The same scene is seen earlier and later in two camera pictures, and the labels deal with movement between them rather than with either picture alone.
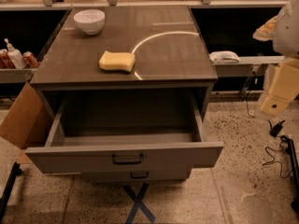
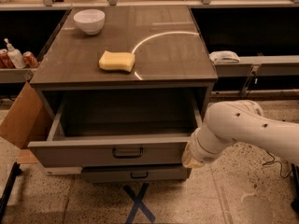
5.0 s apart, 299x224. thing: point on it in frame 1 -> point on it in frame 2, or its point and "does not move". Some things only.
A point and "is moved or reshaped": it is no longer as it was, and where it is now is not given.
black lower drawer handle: x=140 y=176 does not move
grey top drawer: x=125 y=135 is moved or reshaped
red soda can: x=30 y=58 does not move
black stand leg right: x=295 y=176 does not move
